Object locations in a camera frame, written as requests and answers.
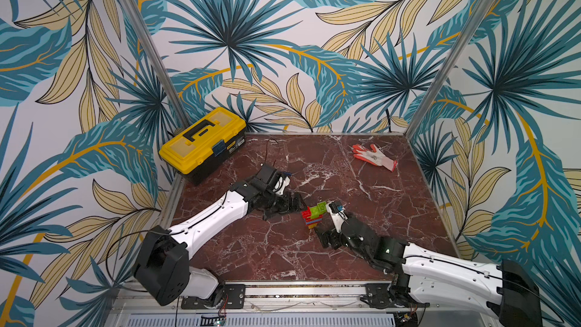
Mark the aluminium front rail frame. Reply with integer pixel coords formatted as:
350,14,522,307
105,280,499,326

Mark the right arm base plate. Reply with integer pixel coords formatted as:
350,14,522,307
359,283,430,310

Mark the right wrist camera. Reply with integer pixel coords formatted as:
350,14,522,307
326,201,348,233

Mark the red white work glove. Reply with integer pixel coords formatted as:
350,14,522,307
352,144,397,172

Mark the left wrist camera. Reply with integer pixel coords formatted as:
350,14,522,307
273,172,291,195

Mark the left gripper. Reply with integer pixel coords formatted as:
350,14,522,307
261,188,307,218

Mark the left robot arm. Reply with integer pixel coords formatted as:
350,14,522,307
134,164,307,307

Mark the long green lego brick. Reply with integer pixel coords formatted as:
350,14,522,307
308,206,319,218

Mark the yellow black toolbox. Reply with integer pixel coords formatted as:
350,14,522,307
159,107,247,186

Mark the small red lego brick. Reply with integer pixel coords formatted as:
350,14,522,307
301,209,311,219

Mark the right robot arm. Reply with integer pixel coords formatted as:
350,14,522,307
315,212,543,326

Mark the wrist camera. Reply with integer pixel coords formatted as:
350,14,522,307
273,172,291,195
326,201,348,233

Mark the green square lego brick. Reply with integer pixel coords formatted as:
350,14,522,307
316,201,327,217

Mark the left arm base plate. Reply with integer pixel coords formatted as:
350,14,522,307
181,284,246,310

